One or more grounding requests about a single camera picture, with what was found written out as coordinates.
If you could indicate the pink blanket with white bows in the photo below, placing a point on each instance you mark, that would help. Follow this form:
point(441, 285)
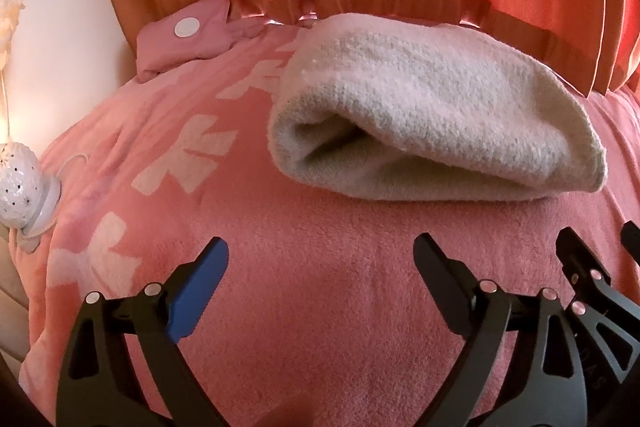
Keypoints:
point(325, 282)

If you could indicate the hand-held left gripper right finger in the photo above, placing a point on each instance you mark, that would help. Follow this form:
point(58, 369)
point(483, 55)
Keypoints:
point(445, 292)

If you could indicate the pink cloth with white snap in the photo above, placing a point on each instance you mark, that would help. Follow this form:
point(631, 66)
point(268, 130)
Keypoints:
point(165, 42)

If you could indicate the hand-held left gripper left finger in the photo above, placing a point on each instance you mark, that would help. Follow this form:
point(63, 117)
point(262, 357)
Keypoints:
point(197, 294)

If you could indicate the cream feather decoration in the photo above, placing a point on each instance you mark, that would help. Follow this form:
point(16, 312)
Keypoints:
point(10, 22)

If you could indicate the white towel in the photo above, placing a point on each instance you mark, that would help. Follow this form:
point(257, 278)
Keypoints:
point(425, 97)

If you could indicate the white perforated egg lamp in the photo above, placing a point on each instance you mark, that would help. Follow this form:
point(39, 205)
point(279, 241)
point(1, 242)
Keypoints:
point(17, 187)

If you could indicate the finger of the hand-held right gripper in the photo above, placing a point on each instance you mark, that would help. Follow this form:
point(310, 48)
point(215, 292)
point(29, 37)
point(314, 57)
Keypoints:
point(631, 234)
point(582, 257)

